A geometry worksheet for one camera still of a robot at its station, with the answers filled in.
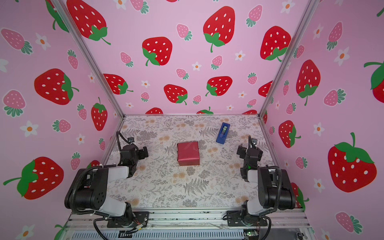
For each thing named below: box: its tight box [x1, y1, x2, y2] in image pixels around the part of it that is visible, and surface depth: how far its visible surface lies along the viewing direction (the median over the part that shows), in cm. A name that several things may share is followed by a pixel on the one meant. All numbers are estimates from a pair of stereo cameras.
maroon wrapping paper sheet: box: [177, 141, 200, 166], surface depth 94 cm
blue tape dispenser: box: [216, 122, 231, 145], surface depth 106 cm
